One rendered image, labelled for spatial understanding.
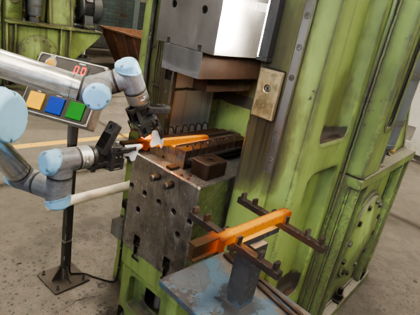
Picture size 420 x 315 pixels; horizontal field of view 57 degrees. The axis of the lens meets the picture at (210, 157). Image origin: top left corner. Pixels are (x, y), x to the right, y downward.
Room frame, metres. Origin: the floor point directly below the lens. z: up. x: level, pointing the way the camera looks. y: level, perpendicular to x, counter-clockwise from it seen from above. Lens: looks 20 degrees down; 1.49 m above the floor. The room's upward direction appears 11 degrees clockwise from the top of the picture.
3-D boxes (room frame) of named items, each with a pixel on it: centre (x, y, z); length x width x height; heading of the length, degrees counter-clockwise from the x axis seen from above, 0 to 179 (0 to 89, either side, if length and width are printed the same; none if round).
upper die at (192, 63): (1.61, 0.05, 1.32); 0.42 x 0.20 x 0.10; 143
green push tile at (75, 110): (1.57, 0.60, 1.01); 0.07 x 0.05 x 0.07; 78
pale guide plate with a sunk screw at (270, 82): (1.36, -0.16, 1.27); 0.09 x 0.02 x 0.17; 53
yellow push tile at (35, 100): (1.61, 0.80, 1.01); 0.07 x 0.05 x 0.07; 78
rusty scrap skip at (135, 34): (8.45, 1.84, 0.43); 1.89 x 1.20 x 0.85; 49
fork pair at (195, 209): (1.02, -0.08, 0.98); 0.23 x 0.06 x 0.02; 138
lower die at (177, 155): (1.61, 0.05, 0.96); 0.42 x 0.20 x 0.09; 143
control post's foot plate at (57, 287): (1.72, 0.67, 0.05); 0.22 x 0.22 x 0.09; 53
